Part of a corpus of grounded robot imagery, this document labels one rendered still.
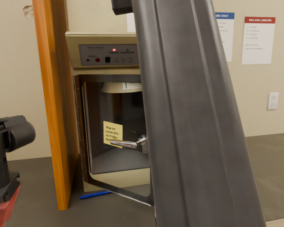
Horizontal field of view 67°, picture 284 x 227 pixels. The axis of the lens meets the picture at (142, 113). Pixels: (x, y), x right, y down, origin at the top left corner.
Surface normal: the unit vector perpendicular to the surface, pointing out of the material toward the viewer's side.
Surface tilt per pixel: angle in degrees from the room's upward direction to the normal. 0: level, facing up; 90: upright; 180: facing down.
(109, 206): 0
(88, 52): 135
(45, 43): 90
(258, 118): 90
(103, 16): 90
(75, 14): 90
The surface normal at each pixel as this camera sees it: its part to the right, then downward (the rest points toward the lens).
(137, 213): -0.03, -0.98
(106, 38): 0.16, 0.84
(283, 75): 0.21, 0.21
